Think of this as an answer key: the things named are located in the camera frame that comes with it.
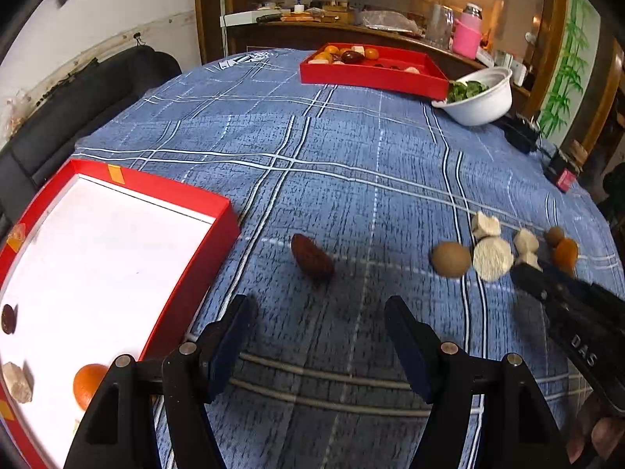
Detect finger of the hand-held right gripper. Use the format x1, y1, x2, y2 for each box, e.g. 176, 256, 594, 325
510, 263, 583, 314

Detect blue plaid tablecloth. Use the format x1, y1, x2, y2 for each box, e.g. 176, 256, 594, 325
68, 49, 618, 469

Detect glass jar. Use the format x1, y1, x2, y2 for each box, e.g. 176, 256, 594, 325
426, 4, 455, 50

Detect pink bottle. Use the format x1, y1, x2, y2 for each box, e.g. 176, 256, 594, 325
452, 4, 484, 58

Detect beige yam chunk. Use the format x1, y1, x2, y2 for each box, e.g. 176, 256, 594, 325
1, 362, 35, 404

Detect black power adapter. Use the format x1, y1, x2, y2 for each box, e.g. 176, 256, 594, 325
502, 115, 540, 154

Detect brown kiwi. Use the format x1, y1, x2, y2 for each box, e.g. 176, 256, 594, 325
430, 241, 473, 279

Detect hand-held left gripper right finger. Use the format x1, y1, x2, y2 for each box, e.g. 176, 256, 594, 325
384, 295, 572, 469

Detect small orange kumquat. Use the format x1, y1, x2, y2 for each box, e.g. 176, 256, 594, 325
553, 238, 579, 273

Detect reddish brown date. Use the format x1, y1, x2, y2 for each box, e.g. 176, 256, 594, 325
291, 233, 336, 281

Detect person's right hand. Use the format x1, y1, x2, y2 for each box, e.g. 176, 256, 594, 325
565, 395, 625, 469

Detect large red tray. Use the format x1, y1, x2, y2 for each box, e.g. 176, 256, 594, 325
0, 159, 241, 469

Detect green leafy vegetables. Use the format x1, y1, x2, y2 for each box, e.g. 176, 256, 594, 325
448, 81, 490, 103

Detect wooden sideboard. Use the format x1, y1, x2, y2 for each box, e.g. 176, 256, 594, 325
222, 7, 533, 103

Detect white bowl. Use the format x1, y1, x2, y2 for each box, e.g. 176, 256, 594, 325
432, 66, 513, 127

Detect black sofa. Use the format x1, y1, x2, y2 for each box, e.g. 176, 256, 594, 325
0, 48, 182, 235

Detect small black red box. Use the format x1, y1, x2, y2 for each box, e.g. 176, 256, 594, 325
543, 149, 582, 193

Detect small red tray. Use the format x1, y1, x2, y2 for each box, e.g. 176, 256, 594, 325
299, 43, 450, 100

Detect white flat box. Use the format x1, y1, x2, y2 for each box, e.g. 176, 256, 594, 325
221, 11, 284, 27

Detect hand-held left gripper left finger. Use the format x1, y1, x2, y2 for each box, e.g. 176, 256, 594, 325
63, 294, 252, 469

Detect bamboo painted panel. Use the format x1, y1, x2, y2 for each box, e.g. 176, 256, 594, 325
537, 0, 601, 152

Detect large round yam slice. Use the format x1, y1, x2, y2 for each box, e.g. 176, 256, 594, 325
473, 237, 515, 283

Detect clear plastic bag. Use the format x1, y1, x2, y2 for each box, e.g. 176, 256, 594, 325
356, 10, 423, 35

